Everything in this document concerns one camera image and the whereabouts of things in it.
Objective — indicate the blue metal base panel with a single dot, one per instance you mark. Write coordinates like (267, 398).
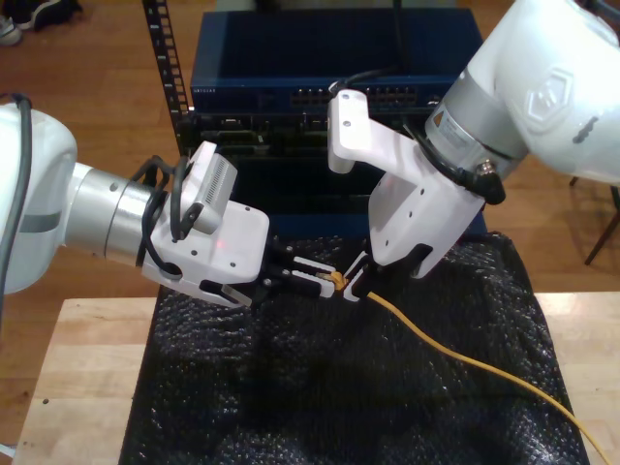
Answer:
(315, 225)

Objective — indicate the white sneaker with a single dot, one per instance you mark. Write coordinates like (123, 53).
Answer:
(7, 31)

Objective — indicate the black rack server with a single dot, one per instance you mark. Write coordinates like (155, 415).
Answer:
(266, 135)

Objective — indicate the black bubble mat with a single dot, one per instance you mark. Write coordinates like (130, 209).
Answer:
(290, 387)

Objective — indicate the blue network switch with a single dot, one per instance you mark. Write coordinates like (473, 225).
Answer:
(290, 48)

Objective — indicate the black rack shelf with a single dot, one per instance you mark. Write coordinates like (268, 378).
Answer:
(310, 189)

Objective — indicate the black perforated rack post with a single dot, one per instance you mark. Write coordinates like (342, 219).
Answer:
(167, 58)

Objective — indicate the dark red chair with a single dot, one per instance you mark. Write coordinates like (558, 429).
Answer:
(603, 237)

